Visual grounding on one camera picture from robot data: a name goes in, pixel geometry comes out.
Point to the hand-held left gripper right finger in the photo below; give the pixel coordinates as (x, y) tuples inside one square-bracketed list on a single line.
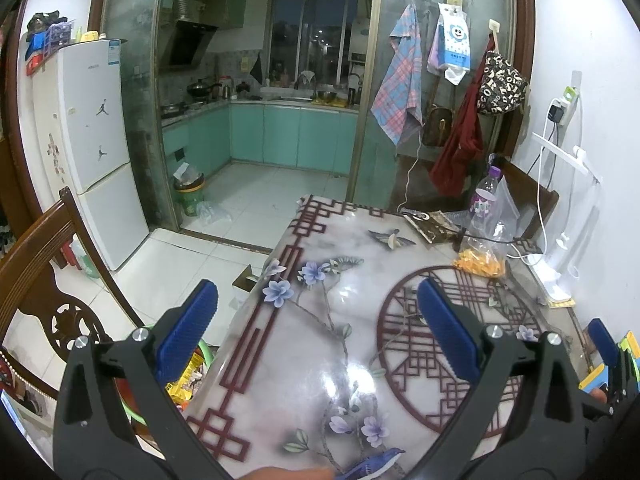
[(447, 330)]

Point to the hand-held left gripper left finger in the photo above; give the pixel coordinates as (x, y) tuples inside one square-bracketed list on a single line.
[(187, 327)]

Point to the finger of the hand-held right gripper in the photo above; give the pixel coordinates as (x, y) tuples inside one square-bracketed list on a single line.
[(627, 385), (602, 342)]

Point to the red basin with green rim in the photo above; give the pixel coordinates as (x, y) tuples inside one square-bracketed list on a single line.
[(207, 355)]

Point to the yellow snack packet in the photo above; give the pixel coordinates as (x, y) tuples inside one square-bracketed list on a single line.
[(185, 377)]

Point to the person's right hand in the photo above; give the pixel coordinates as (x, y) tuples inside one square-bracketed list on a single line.
[(600, 396)]

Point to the person's left hand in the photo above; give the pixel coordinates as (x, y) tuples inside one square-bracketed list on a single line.
[(295, 474)]

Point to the yellow green plastic item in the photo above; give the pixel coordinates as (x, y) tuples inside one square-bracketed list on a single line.
[(592, 379)]

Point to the small cardboard box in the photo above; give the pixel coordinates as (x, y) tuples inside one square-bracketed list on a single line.
[(245, 280)]

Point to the clear bag of orange snacks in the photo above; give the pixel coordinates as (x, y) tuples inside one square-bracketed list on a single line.
[(480, 262)]

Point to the white desk lamp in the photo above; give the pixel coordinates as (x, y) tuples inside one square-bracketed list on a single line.
[(550, 280)]

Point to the dark brown patterned packet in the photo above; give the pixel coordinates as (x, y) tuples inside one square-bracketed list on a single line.
[(435, 227)]

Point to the green detergent bottle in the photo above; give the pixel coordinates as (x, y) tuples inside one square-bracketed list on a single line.
[(87, 265)]

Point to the green kitchen waste bin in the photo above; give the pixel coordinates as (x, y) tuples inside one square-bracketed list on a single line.
[(189, 200)]

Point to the plastic bottle with purple label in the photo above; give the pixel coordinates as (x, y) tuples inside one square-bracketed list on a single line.
[(482, 200)]

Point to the clear plastic zip bag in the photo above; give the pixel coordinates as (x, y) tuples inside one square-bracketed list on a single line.
[(510, 210)]

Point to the red bottle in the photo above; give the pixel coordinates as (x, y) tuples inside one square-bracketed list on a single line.
[(67, 255)]

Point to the plain wooden chair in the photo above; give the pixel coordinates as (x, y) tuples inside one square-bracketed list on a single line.
[(547, 205)]

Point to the carved wooden chair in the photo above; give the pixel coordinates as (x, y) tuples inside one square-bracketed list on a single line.
[(35, 255)]

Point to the red garment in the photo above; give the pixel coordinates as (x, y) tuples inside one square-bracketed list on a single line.
[(457, 155)]

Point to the glass sliding door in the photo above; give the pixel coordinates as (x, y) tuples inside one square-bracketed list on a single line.
[(375, 170)]

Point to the brown handbag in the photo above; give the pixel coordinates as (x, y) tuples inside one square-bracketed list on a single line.
[(437, 127)]

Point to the white refrigerator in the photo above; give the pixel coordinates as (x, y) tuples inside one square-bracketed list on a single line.
[(95, 125)]

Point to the teal kitchen cabinets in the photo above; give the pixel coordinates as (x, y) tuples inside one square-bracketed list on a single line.
[(300, 135)]

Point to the black wok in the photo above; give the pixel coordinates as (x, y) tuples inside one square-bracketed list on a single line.
[(202, 89)]

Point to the plaid towel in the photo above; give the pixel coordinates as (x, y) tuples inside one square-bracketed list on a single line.
[(400, 85)]

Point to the letter print fabric bag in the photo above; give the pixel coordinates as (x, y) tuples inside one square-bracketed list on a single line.
[(500, 85)]

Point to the black range hood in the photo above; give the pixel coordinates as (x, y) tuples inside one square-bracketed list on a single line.
[(187, 42)]

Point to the blue white smiley bag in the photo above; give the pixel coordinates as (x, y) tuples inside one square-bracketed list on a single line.
[(455, 35)]

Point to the white water heater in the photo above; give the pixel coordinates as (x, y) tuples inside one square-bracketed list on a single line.
[(360, 37)]

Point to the purple plastic basket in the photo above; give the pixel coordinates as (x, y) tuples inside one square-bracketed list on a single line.
[(52, 40)]

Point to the kitchen window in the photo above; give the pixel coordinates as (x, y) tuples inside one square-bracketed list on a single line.
[(315, 35)]

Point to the dark cloth bundle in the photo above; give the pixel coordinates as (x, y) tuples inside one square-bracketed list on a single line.
[(45, 22)]

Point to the wall socket with chargers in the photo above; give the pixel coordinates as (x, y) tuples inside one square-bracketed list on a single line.
[(560, 110)]

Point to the silver exhaust duct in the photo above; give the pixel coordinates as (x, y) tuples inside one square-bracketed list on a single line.
[(183, 5)]

